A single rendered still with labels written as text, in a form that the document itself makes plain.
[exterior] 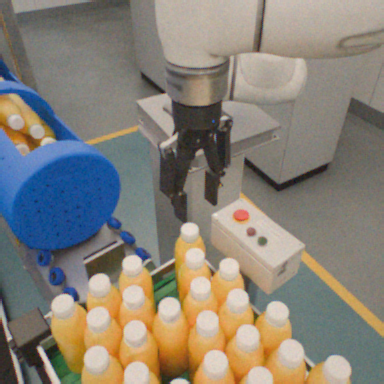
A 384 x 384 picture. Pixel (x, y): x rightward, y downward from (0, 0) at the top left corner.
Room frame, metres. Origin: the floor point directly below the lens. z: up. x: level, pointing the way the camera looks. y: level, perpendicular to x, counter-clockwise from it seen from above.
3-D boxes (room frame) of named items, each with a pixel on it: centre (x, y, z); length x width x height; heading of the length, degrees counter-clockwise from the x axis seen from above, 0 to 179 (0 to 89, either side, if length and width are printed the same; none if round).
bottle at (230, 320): (0.41, -0.08, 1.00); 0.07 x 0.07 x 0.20
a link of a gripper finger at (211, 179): (0.54, -0.03, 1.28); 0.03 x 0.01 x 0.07; 39
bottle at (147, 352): (0.35, 0.10, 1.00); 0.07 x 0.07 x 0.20
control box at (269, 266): (0.60, -0.14, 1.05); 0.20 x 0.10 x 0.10; 39
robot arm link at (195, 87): (0.52, 0.00, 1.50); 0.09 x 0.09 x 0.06
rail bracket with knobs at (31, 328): (0.42, 0.34, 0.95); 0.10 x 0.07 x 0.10; 129
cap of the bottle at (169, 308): (0.39, 0.04, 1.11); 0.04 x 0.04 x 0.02
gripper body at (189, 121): (0.52, 0.00, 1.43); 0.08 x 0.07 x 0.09; 129
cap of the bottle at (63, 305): (0.40, 0.24, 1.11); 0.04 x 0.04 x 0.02
